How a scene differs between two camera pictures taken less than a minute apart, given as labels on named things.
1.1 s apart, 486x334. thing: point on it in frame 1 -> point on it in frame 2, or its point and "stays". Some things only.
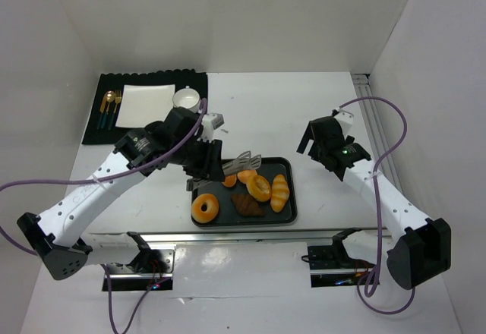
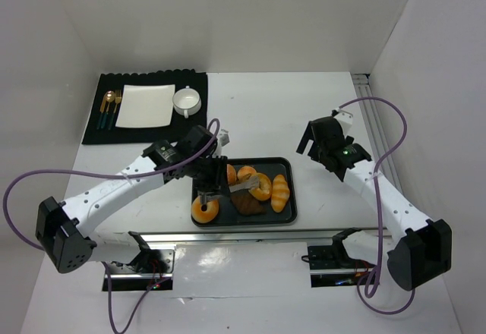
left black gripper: (212, 159) -> (212, 177)
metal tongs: (244, 162) -> (249, 183)
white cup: (187, 98) stays
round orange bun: (244, 175) stays
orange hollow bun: (259, 187) stays
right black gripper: (310, 137) stays
